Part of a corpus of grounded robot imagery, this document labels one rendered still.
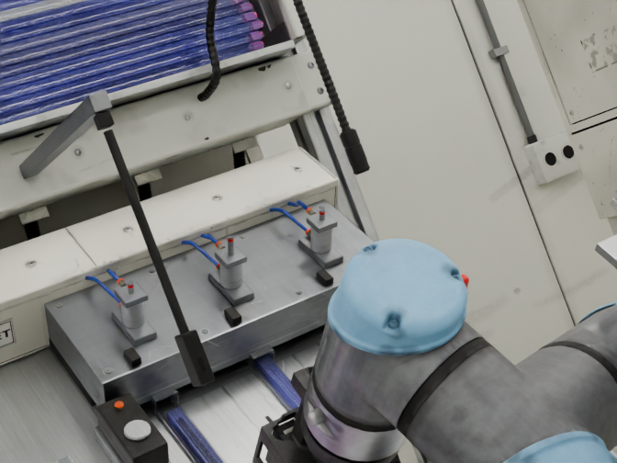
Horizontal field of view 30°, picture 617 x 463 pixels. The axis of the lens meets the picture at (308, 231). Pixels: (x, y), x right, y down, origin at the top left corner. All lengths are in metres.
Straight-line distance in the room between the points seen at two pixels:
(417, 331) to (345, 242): 0.60
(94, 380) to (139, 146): 0.28
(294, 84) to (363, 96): 1.79
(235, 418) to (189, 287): 0.15
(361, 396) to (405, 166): 2.47
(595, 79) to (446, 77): 1.25
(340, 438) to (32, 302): 0.51
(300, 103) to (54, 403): 0.45
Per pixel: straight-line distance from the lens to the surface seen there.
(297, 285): 1.18
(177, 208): 1.25
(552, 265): 3.38
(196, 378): 0.95
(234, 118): 1.30
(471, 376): 0.66
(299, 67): 1.36
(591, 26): 2.06
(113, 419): 1.07
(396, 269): 0.67
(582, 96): 2.12
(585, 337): 0.74
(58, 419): 1.15
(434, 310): 0.65
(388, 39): 3.23
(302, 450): 0.84
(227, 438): 1.11
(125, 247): 1.21
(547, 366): 0.70
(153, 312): 1.15
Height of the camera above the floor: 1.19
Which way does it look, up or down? level
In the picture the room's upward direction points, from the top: 21 degrees counter-clockwise
